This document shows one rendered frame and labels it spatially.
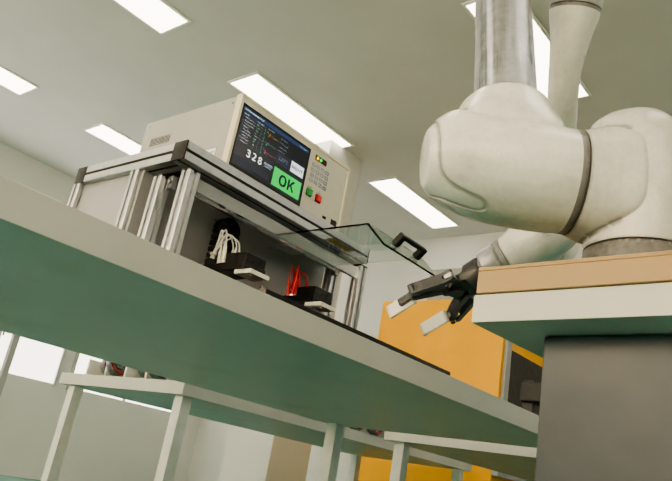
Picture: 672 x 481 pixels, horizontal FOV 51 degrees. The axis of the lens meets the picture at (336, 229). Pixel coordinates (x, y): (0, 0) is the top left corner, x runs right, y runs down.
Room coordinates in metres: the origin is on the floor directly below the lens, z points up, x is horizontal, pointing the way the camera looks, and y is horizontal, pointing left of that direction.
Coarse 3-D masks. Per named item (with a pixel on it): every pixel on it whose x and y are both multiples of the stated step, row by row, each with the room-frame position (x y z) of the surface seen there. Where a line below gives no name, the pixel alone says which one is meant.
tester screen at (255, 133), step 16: (240, 128) 1.52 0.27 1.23; (256, 128) 1.55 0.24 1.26; (272, 128) 1.59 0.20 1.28; (240, 144) 1.53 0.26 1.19; (256, 144) 1.56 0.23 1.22; (272, 144) 1.60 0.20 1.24; (288, 144) 1.64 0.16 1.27; (272, 160) 1.61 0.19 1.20; (304, 160) 1.69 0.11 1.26; (256, 176) 1.58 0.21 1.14
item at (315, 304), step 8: (304, 288) 1.69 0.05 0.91; (312, 288) 1.67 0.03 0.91; (320, 288) 1.68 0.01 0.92; (288, 296) 1.72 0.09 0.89; (296, 296) 1.70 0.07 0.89; (304, 296) 1.68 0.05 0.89; (312, 296) 1.67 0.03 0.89; (320, 296) 1.68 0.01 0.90; (328, 296) 1.70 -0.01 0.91; (304, 304) 1.69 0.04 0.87; (312, 304) 1.67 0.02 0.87; (320, 304) 1.65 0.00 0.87; (328, 304) 1.71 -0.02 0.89; (320, 312) 1.73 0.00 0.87
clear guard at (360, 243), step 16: (368, 224) 1.55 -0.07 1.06; (320, 240) 1.73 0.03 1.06; (336, 240) 1.71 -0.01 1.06; (352, 240) 1.69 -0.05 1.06; (368, 240) 1.66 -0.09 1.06; (384, 240) 1.54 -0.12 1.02; (352, 256) 1.82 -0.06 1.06; (368, 256) 1.79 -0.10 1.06; (384, 256) 1.77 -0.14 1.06; (400, 256) 1.74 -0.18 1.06; (432, 272) 1.68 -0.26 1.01
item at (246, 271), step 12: (240, 252) 1.50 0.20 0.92; (204, 264) 1.57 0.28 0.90; (216, 264) 1.54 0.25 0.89; (228, 264) 1.52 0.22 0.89; (240, 264) 1.49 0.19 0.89; (252, 264) 1.50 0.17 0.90; (264, 264) 1.53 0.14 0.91; (228, 276) 1.58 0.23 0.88; (240, 276) 1.52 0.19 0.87; (252, 276) 1.50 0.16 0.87; (264, 276) 1.50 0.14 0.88
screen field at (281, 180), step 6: (276, 168) 1.62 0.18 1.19; (276, 174) 1.62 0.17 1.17; (282, 174) 1.64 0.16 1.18; (276, 180) 1.63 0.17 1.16; (282, 180) 1.64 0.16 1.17; (288, 180) 1.66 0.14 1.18; (294, 180) 1.67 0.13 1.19; (276, 186) 1.63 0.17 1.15; (282, 186) 1.65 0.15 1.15; (288, 186) 1.66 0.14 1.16; (294, 186) 1.68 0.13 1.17; (300, 186) 1.69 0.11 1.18; (288, 192) 1.66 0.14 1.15; (294, 192) 1.68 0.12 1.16
